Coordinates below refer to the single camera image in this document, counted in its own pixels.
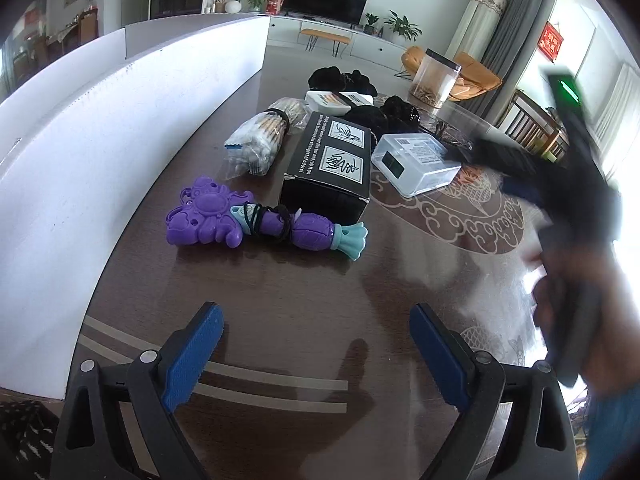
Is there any small white box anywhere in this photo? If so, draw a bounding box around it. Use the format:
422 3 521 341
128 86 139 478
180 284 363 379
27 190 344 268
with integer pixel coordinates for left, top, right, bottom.
305 91 377 116

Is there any person's right hand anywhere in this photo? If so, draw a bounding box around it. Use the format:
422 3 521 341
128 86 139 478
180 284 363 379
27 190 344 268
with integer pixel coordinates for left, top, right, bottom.
530 232 640 402

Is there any white cardboard box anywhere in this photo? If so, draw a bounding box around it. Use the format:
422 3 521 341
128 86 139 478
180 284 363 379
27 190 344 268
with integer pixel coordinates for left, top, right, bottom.
0 14 272 402

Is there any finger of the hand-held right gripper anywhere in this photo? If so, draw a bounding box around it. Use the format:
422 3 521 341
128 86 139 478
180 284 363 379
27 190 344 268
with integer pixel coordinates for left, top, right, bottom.
471 137 557 182
501 179 555 212

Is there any dark patterned rug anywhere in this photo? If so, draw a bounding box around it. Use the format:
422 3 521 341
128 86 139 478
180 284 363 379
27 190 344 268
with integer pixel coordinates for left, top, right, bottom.
0 399 62 480

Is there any grey curtain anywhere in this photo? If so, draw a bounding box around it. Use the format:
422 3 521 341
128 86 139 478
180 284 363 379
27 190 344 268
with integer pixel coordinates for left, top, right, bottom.
481 0 552 127

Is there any clear plastic jar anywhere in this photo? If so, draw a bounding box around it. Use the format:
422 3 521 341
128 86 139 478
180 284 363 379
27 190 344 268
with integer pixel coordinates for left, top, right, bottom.
408 48 462 110

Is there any purple and teal toy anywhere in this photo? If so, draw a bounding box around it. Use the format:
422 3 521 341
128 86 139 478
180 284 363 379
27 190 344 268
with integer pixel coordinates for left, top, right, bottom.
165 176 369 262

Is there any wooden dining chair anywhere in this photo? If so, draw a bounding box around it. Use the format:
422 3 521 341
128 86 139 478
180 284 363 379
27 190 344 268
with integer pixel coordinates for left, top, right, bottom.
76 7 99 47

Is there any clear plastic box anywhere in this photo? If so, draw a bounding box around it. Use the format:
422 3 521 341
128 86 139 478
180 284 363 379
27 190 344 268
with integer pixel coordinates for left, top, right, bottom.
371 133 462 199

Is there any plastic bag of sticks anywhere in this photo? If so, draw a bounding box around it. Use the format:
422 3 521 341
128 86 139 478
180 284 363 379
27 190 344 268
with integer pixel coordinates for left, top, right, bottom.
222 97 311 179

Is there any large leafy potted plant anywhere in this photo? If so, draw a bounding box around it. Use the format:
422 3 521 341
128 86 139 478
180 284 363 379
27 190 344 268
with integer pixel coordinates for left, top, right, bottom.
383 10 424 44

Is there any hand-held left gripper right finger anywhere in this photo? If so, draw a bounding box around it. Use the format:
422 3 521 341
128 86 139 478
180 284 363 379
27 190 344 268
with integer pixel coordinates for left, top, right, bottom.
409 302 581 480

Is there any standing air conditioner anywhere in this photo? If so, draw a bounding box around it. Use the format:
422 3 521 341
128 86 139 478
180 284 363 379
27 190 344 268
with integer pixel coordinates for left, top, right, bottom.
444 0 509 62

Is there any black television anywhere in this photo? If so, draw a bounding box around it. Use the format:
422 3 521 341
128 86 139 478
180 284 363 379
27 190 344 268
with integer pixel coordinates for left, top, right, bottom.
281 0 371 26

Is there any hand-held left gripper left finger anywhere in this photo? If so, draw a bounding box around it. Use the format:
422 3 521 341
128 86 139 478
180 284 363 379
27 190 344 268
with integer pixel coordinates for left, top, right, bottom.
50 301 225 480

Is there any black cardboard box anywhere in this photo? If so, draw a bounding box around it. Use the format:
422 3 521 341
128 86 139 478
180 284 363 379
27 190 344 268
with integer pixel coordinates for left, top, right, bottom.
278 111 374 225

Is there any orange bench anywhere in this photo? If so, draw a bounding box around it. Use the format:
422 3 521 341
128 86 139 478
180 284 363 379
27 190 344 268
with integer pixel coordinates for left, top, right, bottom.
300 28 352 54

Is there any white television cabinet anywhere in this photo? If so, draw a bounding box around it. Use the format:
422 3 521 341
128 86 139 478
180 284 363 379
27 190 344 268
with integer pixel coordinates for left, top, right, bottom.
266 14 409 62

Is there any red wall hanging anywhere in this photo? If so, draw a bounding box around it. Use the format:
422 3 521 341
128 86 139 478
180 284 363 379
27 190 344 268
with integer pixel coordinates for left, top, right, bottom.
538 21 565 64

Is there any orange chair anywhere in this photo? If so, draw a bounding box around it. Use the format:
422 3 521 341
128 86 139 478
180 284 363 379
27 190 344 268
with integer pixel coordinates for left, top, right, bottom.
450 51 503 102
401 46 427 82

